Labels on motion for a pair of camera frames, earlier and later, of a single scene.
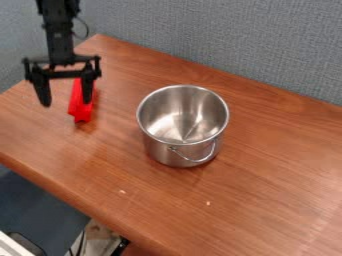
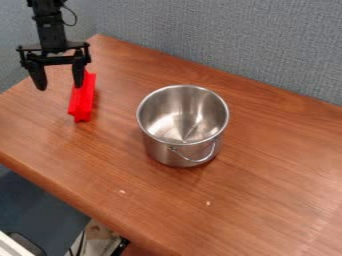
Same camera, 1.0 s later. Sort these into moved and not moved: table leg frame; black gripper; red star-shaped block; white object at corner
Moved: black gripper
Not moved: red star-shaped block; table leg frame; white object at corner
